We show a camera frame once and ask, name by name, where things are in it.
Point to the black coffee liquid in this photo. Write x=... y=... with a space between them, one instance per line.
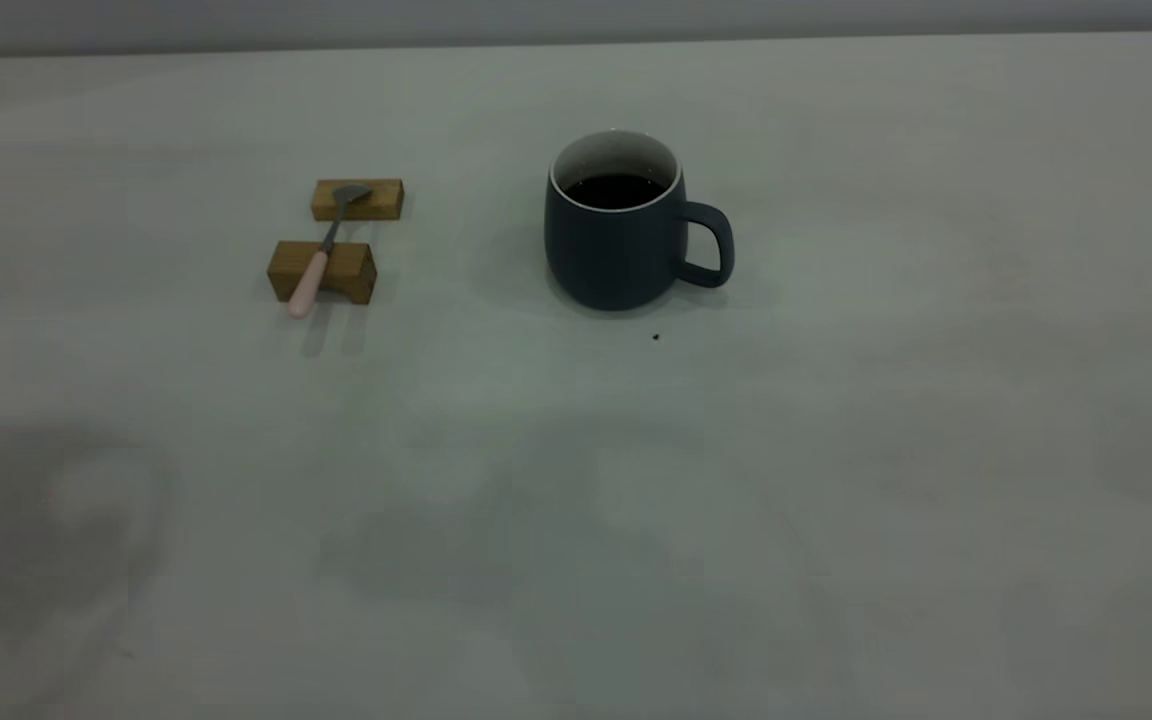
x=616 y=192

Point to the flat rectangular wooden block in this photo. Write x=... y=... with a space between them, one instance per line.
x=382 y=205

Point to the dark grey ceramic mug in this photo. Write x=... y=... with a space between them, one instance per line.
x=616 y=260

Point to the arched wooden block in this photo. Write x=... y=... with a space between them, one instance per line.
x=351 y=266

